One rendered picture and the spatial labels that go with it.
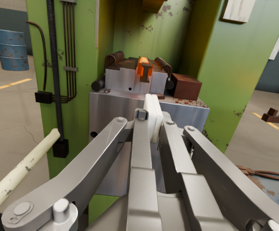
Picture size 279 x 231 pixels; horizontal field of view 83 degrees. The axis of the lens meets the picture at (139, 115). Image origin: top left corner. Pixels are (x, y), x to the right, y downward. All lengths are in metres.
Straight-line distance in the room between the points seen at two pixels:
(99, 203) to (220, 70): 0.76
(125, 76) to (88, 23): 0.26
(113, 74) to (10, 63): 4.62
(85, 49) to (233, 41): 0.57
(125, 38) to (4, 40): 4.24
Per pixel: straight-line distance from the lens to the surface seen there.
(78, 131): 0.82
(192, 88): 0.56
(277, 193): 0.74
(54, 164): 1.01
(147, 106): 0.17
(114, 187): 0.71
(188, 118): 0.53
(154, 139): 0.16
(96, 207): 0.83
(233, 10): 0.72
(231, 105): 0.81
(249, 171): 0.75
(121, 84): 0.53
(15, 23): 8.18
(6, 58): 5.10
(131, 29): 1.00
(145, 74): 0.43
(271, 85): 8.33
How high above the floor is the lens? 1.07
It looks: 25 degrees down
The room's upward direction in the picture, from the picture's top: 9 degrees clockwise
